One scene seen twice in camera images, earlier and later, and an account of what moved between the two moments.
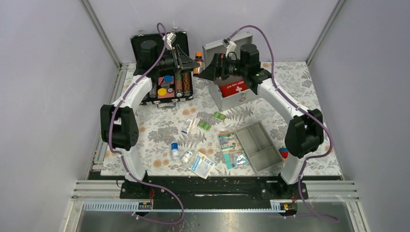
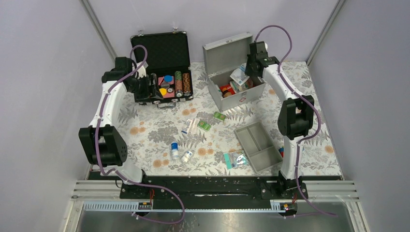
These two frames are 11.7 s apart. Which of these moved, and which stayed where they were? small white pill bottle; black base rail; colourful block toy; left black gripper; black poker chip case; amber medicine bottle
Moved: amber medicine bottle; left black gripper
Stayed: colourful block toy; black base rail; black poker chip case; small white pill bottle
